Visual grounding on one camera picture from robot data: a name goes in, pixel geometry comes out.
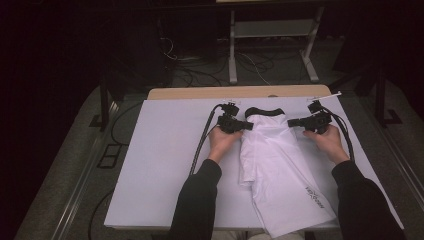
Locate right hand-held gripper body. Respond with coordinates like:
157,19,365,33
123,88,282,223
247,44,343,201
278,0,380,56
301,91,343,135

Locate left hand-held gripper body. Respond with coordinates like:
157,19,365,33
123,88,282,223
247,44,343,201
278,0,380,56
216,98,246,135

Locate white shorts with black waistband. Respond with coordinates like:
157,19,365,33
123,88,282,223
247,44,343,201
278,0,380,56
238,106,338,239

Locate person's left hand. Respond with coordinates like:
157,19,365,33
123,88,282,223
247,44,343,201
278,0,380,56
208,126,244,165

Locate person's right hand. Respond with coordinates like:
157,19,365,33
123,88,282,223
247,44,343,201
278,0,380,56
302,124,350,166

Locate wooden table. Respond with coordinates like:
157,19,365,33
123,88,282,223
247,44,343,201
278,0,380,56
147,84,333,101

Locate black metal stand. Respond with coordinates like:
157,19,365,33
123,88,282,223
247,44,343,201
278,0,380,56
373,64,404,128
88,74,125,133

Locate white board table cover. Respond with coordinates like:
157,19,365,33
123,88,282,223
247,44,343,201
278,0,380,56
103,95,405,232

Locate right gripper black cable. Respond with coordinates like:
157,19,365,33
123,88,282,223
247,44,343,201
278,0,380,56
321,106,356,163

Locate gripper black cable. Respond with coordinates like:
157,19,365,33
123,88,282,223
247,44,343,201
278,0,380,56
321,106,356,163
189,103,224,177

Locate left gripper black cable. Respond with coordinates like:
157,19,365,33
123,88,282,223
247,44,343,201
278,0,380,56
189,103,224,177

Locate white floor cable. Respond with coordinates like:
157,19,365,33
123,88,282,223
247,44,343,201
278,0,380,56
237,51,272,86

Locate tangle of black floor cables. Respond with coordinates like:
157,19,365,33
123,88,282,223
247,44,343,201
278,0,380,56
159,35,229,88

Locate white metal stand frame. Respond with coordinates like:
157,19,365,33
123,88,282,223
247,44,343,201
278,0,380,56
228,6,325,85

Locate metal floor rail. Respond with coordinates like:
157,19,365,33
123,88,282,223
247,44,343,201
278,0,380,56
374,124,424,203
49,131,116,240

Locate black floor cable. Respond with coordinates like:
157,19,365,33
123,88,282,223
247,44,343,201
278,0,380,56
87,99,145,240

